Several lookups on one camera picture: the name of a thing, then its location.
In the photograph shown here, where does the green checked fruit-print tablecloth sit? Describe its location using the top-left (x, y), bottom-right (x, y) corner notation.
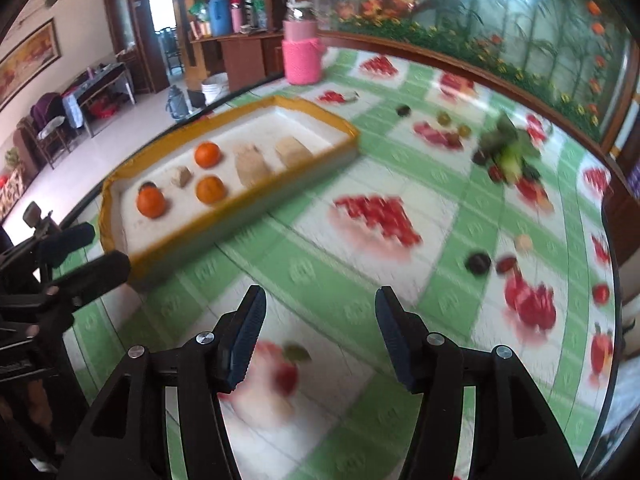
top-left (65, 45), bottom-right (623, 480)

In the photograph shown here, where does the pink knitted jar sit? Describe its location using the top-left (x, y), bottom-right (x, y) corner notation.
top-left (281, 2), bottom-right (327, 86)

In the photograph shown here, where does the blue thermos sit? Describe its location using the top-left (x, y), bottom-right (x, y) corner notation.
top-left (208, 0), bottom-right (231, 37)

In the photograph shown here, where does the person's left hand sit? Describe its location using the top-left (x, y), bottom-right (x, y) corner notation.
top-left (20, 379), bottom-right (56, 434)

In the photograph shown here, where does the large beige cylinder block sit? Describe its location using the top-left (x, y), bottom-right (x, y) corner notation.
top-left (235, 144), bottom-right (272, 188)

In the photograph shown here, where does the wooden cabinet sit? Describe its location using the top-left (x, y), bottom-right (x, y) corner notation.
top-left (187, 30), bottom-right (286, 96)

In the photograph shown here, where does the grey water jug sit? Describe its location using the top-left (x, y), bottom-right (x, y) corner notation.
top-left (166, 85), bottom-right (188, 121)

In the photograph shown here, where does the cloth-covered side table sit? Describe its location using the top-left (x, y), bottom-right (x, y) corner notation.
top-left (62, 62), bottom-right (136, 136)

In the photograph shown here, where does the orange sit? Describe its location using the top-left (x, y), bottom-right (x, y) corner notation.
top-left (136, 187), bottom-right (167, 219)
top-left (194, 142), bottom-right (222, 169)
top-left (196, 175), bottom-right (226, 205)

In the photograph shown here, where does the wooden chair with purple cloth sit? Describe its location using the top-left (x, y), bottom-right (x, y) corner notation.
top-left (22, 92), bottom-right (71, 171)

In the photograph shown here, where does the wooden door frame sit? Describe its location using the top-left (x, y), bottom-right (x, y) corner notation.
top-left (102, 0), bottom-right (171, 96)

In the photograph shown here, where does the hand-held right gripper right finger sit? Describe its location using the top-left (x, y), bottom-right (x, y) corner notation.
top-left (375, 286), bottom-right (583, 480)

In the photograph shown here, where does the fish tank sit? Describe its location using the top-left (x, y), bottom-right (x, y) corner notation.
top-left (305, 0), bottom-right (633, 146)

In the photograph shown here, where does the green leafy vegetable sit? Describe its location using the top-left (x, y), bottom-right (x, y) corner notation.
top-left (477, 112), bottom-right (543, 184)

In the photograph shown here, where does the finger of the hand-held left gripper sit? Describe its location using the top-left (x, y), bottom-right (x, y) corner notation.
top-left (0, 222), bottom-right (97, 286)
top-left (0, 251), bottom-right (132, 331)

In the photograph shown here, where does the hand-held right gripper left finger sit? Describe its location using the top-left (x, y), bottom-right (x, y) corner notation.
top-left (57, 285), bottom-right (268, 480)

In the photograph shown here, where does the white bucket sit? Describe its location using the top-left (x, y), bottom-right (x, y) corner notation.
top-left (201, 72), bottom-right (231, 107)

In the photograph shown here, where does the white foam tray yellow edge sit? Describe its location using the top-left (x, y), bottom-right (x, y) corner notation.
top-left (98, 94), bottom-right (362, 291)

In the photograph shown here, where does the framed wall picture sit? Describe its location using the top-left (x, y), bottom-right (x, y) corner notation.
top-left (0, 17), bottom-right (62, 108)

